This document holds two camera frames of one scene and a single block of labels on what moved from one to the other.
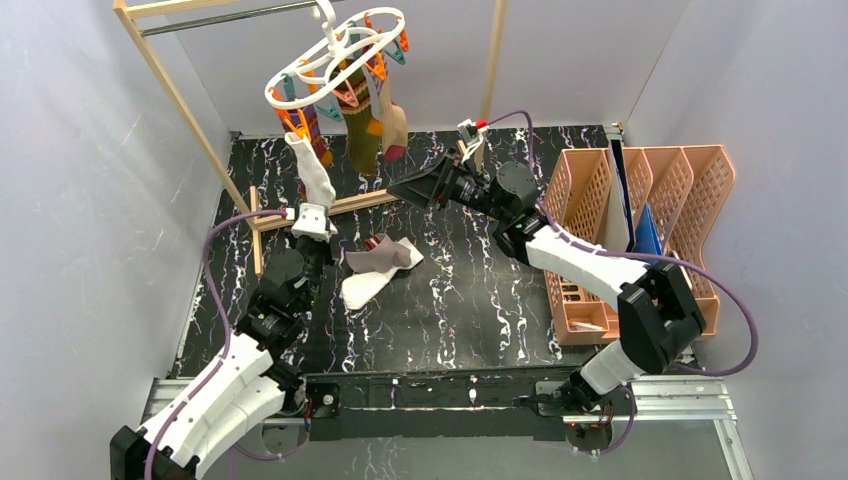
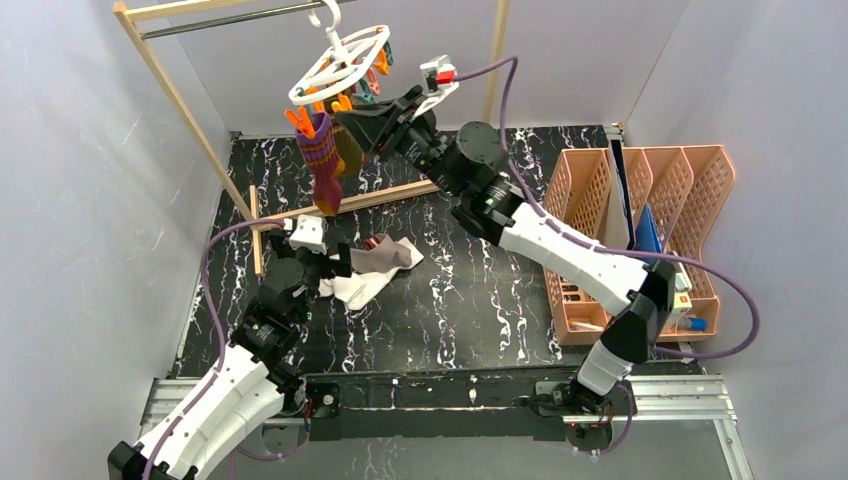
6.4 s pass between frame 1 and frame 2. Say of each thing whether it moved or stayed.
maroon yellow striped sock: moved
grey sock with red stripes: stayed
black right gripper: moved
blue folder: stayed
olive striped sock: moved
